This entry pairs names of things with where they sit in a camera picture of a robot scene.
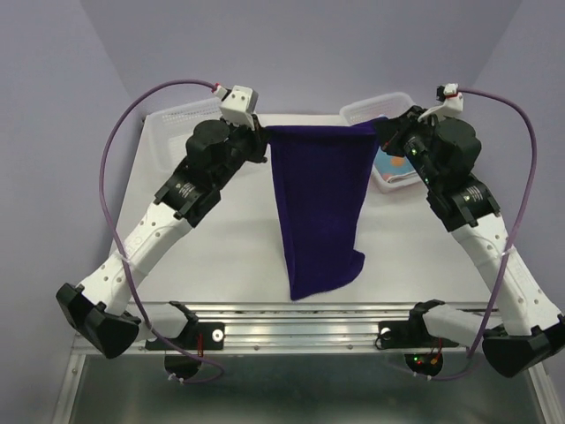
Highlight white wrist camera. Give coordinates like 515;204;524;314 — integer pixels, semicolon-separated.
418;83;463;122
213;84;259;130

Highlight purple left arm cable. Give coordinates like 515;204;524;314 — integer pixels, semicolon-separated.
99;79;226;384

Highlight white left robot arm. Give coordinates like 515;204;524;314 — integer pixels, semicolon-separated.
56;114;267;359

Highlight white basket with towels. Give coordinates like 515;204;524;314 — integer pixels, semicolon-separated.
145;98;221;173

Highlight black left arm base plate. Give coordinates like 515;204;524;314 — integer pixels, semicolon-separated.
136;321;225;351

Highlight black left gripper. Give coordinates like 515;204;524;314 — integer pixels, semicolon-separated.
213;114;273;189

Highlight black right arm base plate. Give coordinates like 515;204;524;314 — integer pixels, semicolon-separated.
374;321;459;350

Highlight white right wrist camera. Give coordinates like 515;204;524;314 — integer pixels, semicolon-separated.
418;83;463;122

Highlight blue dotted cartoon towel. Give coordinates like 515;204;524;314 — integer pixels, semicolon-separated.
373;150;419;186

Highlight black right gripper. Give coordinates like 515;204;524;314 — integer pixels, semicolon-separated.
376;104;445;190

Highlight white empty plastic basket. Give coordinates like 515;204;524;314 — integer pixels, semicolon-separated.
339;92;421;193

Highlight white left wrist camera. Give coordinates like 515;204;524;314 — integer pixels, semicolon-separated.
213;84;259;130

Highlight aluminium rail frame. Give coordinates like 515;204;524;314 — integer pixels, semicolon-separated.
52;114;557;424

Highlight purple towel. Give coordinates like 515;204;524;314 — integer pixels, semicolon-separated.
267;124;378;300

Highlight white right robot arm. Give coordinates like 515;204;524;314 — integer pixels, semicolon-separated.
371;106;564;378

